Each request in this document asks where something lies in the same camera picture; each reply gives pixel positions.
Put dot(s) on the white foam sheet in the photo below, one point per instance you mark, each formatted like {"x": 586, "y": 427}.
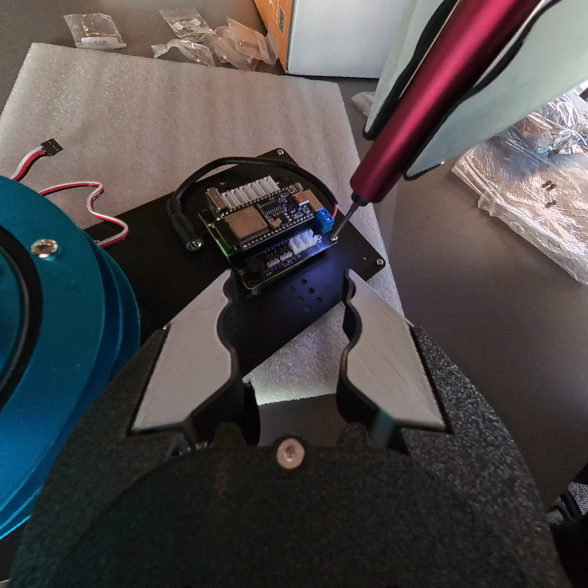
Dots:
{"x": 183, "y": 105}

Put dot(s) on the black circuit board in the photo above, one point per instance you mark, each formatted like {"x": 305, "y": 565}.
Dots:
{"x": 257, "y": 216}

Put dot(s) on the red electric screwdriver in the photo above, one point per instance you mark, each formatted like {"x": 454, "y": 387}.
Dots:
{"x": 432, "y": 92}

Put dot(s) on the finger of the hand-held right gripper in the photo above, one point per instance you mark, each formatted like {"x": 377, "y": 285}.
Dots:
{"x": 404, "y": 46}
{"x": 528, "y": 82}

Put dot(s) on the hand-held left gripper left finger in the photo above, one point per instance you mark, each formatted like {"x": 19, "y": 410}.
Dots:
{"x": 183, "y": 367}

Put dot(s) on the black metal base plate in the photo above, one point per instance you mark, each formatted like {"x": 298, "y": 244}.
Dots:
{"x": 275, "y": 330}

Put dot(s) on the white orange cardboard box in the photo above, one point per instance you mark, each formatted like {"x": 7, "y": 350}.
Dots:
{"x": 340, "y": 36}

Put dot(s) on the flat clear bag with screws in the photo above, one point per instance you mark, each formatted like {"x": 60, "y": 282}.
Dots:
{"x": 528, "y": 220}

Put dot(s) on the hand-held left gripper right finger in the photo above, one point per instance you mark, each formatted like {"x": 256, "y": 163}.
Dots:
{"x": 390, "y": 363}

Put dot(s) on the clear bag with beige parts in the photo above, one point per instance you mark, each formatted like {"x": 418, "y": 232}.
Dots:
{"x": 243, "y": 43}

